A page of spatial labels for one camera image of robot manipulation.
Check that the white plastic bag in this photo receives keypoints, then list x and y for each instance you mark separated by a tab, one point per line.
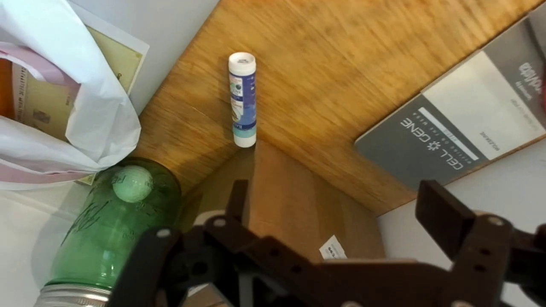
96	113

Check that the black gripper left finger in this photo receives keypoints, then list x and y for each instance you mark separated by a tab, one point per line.
156	256

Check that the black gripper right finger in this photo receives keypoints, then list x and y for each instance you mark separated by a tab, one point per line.
479	261

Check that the grey and white book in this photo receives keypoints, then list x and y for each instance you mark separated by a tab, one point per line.
455	125

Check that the green glass bottle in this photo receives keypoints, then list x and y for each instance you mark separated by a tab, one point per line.
114	239

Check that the tan box in bag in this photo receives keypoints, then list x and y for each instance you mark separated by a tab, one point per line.
40	103

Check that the small white paper tag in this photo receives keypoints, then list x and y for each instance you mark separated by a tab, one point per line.
334	248

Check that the white paper with yellow print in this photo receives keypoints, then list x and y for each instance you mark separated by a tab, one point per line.
122	57

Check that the wooden shelf with white edge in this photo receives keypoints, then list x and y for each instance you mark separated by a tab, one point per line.
342	69

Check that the white tube with blue label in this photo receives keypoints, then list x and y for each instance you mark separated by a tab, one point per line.
243	99

